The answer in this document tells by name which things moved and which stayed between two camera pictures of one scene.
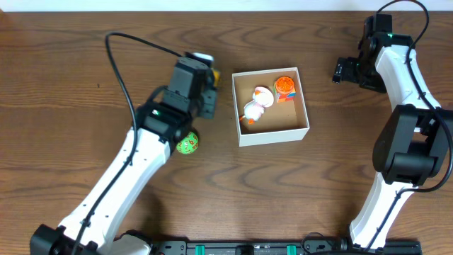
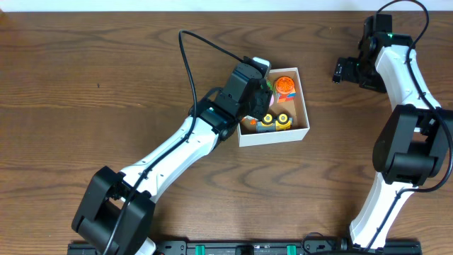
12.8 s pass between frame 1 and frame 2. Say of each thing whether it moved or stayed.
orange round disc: stayed
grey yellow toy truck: moved
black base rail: stayed
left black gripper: moved
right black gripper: stayed
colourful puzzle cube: stayed
